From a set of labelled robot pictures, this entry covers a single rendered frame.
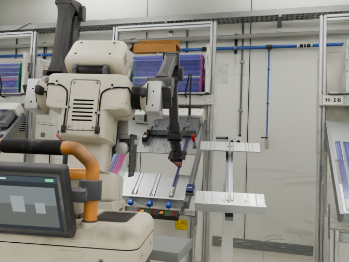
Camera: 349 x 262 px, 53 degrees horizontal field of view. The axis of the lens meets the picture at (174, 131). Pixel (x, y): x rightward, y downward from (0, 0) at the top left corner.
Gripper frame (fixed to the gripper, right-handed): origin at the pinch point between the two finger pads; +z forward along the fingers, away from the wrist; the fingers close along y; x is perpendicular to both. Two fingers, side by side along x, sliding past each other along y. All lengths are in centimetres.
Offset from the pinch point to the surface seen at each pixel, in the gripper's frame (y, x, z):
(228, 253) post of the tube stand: -31, 39, 25
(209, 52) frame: -11, -70, -39
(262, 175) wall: -45, -121, 130
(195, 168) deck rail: -9.8, 2.0, -0.3
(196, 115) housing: -4.0, -40.5, -7.4
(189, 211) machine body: -4.1, 10.3, 29.6
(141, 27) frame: 41, -91, -50
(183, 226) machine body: -0.8, 16.8, 36.2
